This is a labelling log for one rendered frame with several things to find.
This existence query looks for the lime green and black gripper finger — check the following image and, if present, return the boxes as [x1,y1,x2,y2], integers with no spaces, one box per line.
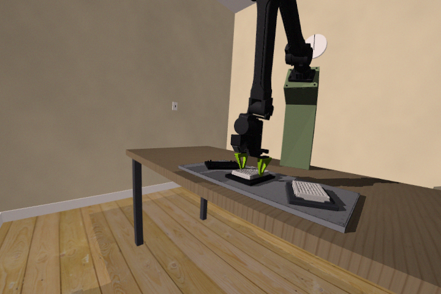
[257,157,272,177]
[235,153,248,169]

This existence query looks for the white well plate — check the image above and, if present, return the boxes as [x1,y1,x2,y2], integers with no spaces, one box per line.
[292,181,330,202]
[232,167,270,180]

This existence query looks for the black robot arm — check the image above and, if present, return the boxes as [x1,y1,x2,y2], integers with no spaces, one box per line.
[230,0,315,153]

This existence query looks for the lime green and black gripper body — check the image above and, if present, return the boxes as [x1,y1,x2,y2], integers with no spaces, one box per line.
[240,148,270,159]

